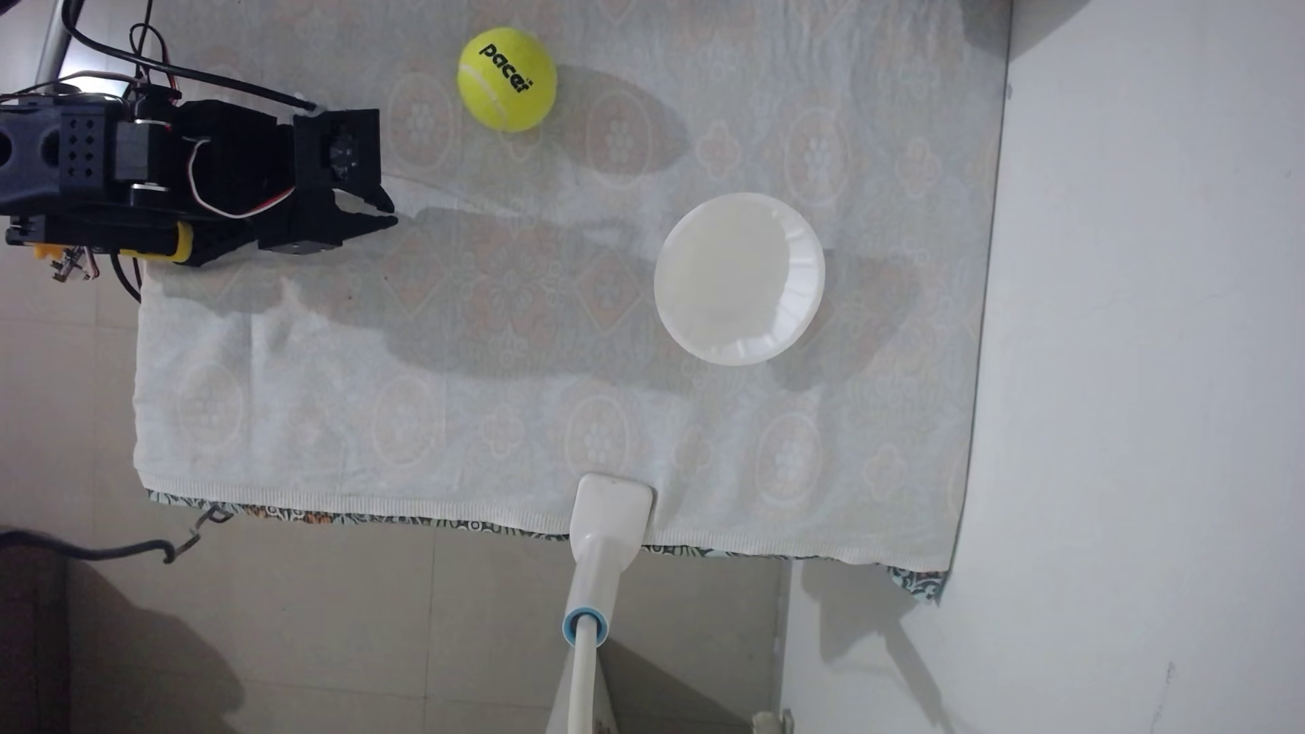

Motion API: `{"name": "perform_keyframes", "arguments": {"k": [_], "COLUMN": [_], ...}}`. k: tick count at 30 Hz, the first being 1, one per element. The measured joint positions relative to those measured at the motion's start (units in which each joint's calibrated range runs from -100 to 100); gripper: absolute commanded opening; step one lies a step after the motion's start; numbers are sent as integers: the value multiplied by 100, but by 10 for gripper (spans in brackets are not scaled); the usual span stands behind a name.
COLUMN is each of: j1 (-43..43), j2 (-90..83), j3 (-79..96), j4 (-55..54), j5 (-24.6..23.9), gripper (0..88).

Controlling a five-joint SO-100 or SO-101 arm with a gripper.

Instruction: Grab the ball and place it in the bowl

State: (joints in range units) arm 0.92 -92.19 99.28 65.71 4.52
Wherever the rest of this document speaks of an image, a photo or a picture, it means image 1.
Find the yellow tennis ball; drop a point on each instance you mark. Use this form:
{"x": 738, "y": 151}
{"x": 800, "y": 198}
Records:
{"x": 507, "y": 79}

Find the white round bowl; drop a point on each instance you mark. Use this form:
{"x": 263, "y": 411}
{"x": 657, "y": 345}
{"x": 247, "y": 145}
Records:
{"x": 739, "y": 278}

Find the black yellow table clamp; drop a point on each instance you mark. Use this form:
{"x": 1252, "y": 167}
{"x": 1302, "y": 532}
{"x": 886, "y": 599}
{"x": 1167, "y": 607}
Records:
{"x": 153, "y": 243}

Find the white patterned towel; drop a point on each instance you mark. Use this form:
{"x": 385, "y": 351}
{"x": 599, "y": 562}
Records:
{"x": 408, "y": 408}

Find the silver metal pole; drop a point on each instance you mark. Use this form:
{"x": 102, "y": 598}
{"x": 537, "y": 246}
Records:
{"x": 53, "y": 46}

